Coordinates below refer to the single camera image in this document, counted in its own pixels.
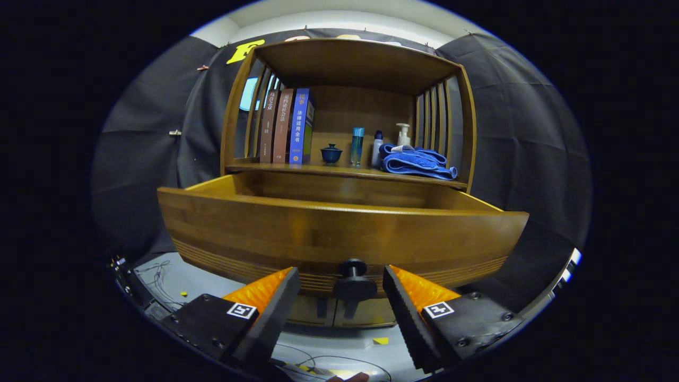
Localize clear blue bottle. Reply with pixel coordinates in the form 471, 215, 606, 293
350, 127, 365, 167

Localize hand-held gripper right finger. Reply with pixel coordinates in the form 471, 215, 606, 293
383, 265, 523, 372

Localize blue towel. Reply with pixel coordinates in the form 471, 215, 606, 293
378, 143, 458, 181

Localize reddish brown book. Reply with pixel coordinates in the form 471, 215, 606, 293
272, 88, 295, 164

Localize thin floor cables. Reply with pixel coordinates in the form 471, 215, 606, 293
135, 260, 182, 309

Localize wooden cabinet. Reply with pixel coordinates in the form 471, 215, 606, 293
157, 38, 530, 327

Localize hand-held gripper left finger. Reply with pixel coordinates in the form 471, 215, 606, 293
162, 266, 301, 373

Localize wooden cabinet door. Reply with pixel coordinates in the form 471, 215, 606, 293
335, 297, 396, 327
289, 294, 336, 327

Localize black backdrop cloth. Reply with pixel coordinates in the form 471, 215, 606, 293
90, 29, 592, 314

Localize blue book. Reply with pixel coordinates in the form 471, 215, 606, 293
289, 88, 315, 165

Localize wooden countertop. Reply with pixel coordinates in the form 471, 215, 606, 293
225, 158, 468, 190

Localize dark brown book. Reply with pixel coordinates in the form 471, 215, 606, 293
259, 89, 280, 163

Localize wooden drawer with black knob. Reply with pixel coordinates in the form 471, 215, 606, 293
157, 171, 530, 303

